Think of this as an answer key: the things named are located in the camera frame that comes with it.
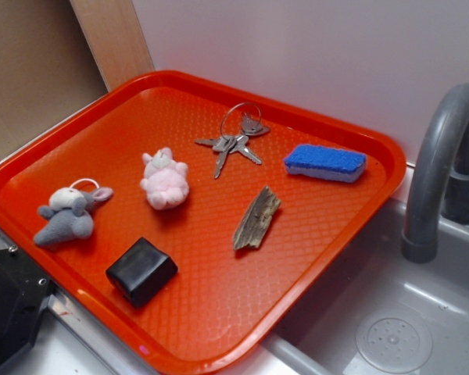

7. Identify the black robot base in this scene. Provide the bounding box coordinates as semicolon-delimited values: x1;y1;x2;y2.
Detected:
0;248;53;372

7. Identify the brown wood chip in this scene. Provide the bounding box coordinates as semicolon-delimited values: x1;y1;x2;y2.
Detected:
233;186;281;251

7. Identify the silver key bunch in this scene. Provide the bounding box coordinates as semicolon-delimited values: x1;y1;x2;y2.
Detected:
195;102;270;179

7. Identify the orange plastic tray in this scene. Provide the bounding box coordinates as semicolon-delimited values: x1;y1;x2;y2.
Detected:
0;71;406;374

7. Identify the pink plush toy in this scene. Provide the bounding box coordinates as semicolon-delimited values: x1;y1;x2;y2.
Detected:
140;147;189;210

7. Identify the blue sponge block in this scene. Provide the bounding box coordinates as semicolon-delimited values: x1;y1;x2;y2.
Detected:
283;144;367;183

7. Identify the black rectangular block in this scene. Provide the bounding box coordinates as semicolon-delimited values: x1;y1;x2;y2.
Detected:
106;237;178;308

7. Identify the grey plush mouse toy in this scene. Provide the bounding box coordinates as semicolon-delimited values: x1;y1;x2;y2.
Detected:
33;178;114;248

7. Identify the grey plastic sink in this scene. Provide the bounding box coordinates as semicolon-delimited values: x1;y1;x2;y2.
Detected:
263;200;469;374

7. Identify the light wooden board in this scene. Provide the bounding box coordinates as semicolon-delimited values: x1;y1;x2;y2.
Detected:
70;0;155;91

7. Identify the grey plastic faucet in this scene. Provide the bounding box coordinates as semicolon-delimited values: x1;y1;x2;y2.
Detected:
401;84;469;263

